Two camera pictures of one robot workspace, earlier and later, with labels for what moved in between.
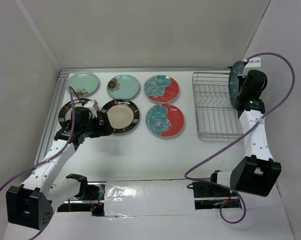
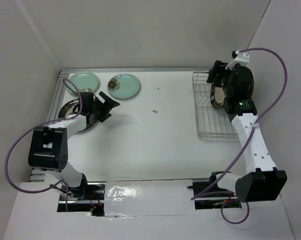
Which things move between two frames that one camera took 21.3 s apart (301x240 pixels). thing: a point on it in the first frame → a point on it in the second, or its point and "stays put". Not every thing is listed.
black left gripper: x=104 y=130 → x=109 y=104
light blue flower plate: x=123 y=86 stays put
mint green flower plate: x=83 y=84 stays put
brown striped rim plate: x=64 y=115 stays put
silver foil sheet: x=142 y=198 stays put
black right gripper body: x=239 y=99 → x=216 y=72
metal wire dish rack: x=216 y=117 stays put
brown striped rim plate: x=123 y=114 → x=217 y=97
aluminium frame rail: x=62 y=77 stays put
